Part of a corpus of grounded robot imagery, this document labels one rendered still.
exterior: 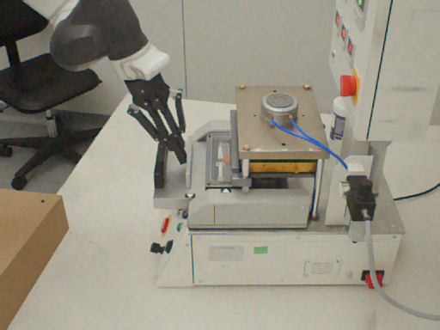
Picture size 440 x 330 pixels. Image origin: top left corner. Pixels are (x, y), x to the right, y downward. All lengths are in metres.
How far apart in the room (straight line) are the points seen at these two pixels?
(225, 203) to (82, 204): 0.54
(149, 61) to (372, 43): 0.41
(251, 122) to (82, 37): 0.38
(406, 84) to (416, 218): 0.60
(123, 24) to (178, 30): 1.77
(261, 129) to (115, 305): 0.51
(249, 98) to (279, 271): 0.39
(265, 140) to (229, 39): 1.71
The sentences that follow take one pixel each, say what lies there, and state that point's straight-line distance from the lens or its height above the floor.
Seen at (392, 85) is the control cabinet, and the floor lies 1.27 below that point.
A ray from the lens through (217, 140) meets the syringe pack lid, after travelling 1.32.
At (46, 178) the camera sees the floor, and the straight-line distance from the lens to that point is 2.98.
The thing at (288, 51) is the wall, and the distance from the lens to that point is 2.79.
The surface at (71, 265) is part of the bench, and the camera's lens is 1.40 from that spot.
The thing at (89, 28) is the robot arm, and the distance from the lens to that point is 1.09.
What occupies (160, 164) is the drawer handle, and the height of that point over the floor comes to 1.01.
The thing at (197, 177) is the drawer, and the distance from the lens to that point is 1.26.
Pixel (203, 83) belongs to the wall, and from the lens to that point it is 2.95.
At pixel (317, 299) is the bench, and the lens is 1.31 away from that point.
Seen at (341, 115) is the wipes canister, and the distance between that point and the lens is 1.72.
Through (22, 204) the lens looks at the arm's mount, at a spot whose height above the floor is 0.86.
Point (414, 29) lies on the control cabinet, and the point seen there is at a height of 1.37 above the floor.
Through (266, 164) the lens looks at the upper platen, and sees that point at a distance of 1.16.
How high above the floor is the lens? 1.74
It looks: 37 degrees down
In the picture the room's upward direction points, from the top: straight up
